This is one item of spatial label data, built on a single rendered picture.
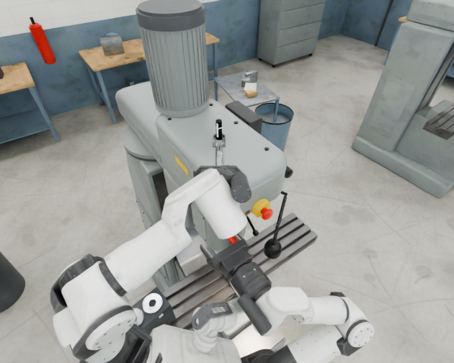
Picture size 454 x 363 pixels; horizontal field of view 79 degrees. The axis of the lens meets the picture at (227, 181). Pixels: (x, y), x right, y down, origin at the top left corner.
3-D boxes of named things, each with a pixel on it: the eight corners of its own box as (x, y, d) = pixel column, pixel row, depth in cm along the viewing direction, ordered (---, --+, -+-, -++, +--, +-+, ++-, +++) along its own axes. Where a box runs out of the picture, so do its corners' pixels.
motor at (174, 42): (219, 107, 102) (217, 6, 79) (170, 124, 94) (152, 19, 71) (192, 86, 114) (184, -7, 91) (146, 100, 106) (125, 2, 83)
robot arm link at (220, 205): (214, 222, 61) (212, 247, 50) (188, 181, 59) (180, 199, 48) (259, 197, 60) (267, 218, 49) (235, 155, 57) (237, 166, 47)
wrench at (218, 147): (226, 196, 71) (226, 194, 70) (210, 196, 71) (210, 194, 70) (225, 139, 88) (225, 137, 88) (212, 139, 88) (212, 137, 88)
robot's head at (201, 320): (218, 335, 73) (236, 317, 71) (194, 341, 67) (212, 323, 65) (207, 313, 77) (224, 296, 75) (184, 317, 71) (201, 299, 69)
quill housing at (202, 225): (251, 240, 129) (256, 194, 107) (213, 263, 121) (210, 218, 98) (228, 214, 140) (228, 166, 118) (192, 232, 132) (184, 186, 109)
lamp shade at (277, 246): (279, 261, 111) (281, 253, 107) (261, 256, 113) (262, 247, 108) (282, 246, 116) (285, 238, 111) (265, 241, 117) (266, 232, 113)
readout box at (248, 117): (261, 152, 143) (265, 117, 128) (246, 158, 139) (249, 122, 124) (238, 133, 154) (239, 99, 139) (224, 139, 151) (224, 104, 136)
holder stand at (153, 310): (176, 319, 142) (171, 303, 128) (138, 352, 131) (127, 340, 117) (163, 301, 148) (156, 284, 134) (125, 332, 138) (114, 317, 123)
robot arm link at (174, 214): (230, 204, 56) (176, 245, 52) (208, 167, 54) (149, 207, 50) (246, 207, 50) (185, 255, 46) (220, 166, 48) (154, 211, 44)
